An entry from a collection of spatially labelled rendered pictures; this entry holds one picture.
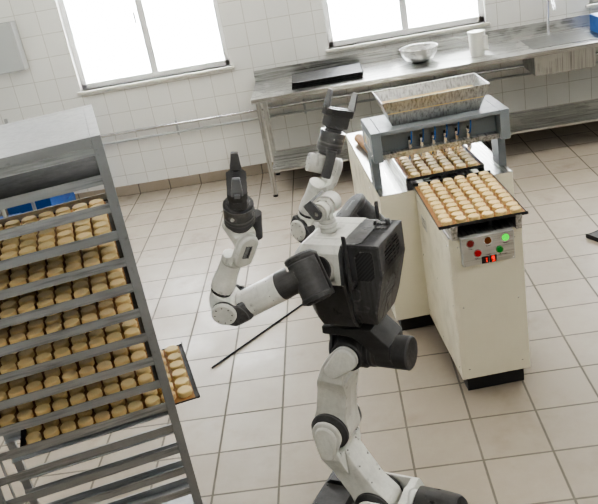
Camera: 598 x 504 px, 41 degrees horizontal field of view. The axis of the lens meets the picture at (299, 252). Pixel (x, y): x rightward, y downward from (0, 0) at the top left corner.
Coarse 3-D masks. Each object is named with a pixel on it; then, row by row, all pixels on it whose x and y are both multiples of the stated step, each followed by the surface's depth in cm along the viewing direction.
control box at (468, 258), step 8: (488, 232) 360; (496, 232) 358; (504, 232) 358; (512, 232) 358; (464, 240) 358; (472, 240) 358; (480, 240) 358; (496, 240) 359; (504, 240) 359; (512, 240) 360; (464, 248) 359; (472, 248) 360; (480, 248) 360; (488, 248) 360; (496, 248) 360; (504, 248) 361; (512, 248) 361; (464, 256) 361; (472, 256) 361; (480, 256) 362; (488, 256) 362; (496, 256) 362; (504, 256) 363; (512, 256) 363; (464, 264) 362; (472, 264) 363
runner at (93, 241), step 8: (112, 232) 244; (80, 240) 242; (88, 240) 243; (96, 240) 243; (104, 240) 244; (112, 240) 245; (48, 248) 240; (56, 248) 241; (64, 248) 241; (72, 248) 242; (80, 248) 243; (24, 256) 239; (32, 256) 239; (40, 256) 240; (48, 256) 241; (0, 264) 238; (8, 264) 238; (16, 264) 239; (24, 264) 240
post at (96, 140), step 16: (96, 144) 231; (96, 160) 232; (112, 192) 237; (112, 208) 238; (128, 240) 243; (128, 256) 245; (128, 272) 247; (144, 304) 252; (144, 320) 254; (160, 352) 259; (160, 368) 261; (160, 384) 263; (176, 416) 269; (176, 432) 271; (192, 480) 279; (192, 496) 282
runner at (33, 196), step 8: (96, 176) 237; (64, 184) 235; (72, 184) 235; (80, 184) 236; (88, 184) 237; (96, 184) 237; (32, 192) 233; (40, 192) 234; (48, 192) 234; (56, 192) 235; (64, 192) 236; (0, 200) 231; (8, 200) 232; (16, 200) 233; (24, 200) 233; (32, 200) 234; (0, 208) 232
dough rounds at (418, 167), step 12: (408, 156) 454; (420, 156) 452; (432, 156) 448; (444, 156) 439; (456, 156) 437; (468, 156) 432; (408, 168) 431; (420, 168) 428; (432, 168) 426; (444, 168) 427; (456, 168) 423
